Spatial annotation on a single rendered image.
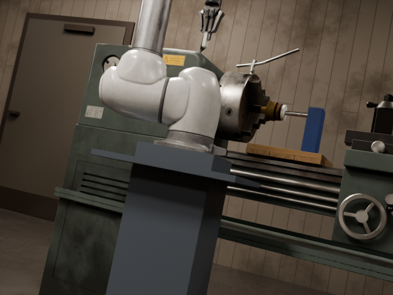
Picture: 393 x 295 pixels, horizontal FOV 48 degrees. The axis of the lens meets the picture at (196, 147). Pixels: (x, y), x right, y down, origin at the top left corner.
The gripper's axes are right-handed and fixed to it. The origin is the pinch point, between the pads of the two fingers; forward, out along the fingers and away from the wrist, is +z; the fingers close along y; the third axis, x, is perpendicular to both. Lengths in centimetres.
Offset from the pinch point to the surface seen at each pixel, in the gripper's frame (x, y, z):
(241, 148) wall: 209, -46, 27
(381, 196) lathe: -14, 83, 57
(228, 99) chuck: -3.8, 17.9, 26.8
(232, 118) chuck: -1.8, 20.6, 34.5
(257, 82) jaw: 2.7, 27.1, 16.6
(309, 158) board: -6, 56, 47
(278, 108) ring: 8.2, 36.7, 26.0
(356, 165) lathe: -18, 74, 48
